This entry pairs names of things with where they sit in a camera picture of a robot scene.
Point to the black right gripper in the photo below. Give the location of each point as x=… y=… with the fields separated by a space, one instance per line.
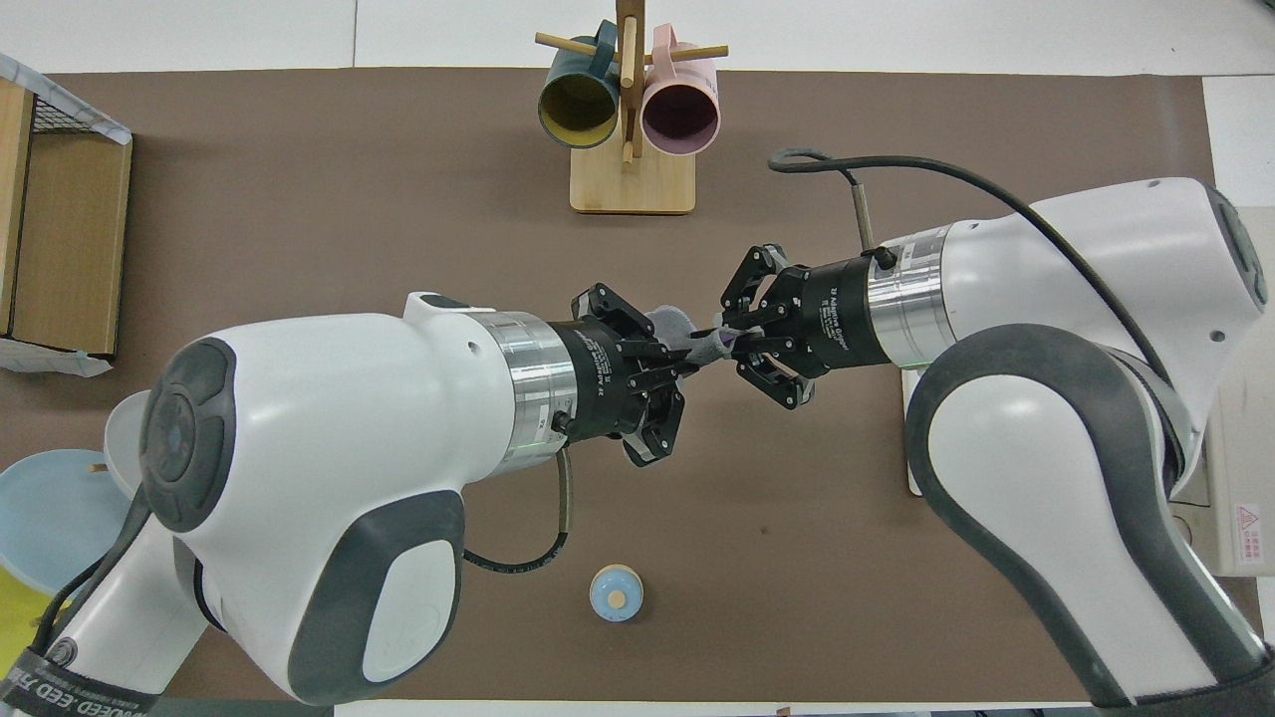
x=832 y=314

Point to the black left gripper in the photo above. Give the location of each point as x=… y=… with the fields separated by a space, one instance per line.
x=598 y=378

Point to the purple and grey towel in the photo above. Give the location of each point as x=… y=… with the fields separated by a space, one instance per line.
x=677 y=327

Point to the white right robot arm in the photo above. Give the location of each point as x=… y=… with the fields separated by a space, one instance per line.
x=1076 y=299

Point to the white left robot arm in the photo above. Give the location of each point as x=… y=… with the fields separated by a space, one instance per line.
x=329 y=418

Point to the white towel rack wooden bars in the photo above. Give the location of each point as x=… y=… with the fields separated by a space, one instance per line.
x=904 y=383

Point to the wooden mug tree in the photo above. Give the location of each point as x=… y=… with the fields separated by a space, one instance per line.
x=633 y=189

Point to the pink mug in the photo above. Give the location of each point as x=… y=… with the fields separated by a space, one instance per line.
x=680 y=115

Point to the dark teal mug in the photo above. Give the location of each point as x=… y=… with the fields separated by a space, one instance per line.
x=578 y=105

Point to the brown table mat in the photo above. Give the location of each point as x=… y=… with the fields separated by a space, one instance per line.
x=398 y=219

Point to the beige toaster oven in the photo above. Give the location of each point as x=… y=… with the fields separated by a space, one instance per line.
x=1245 y=478

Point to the grey plate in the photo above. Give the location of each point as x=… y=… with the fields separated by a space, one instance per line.
x=120 y=448

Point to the wooden shelf box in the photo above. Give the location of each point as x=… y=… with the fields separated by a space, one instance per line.
x=70 y=249

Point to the light blue plate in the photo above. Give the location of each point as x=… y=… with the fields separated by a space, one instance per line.
x=50 y=518

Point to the yellow plate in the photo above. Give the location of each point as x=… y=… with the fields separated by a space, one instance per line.
x=20 y=627

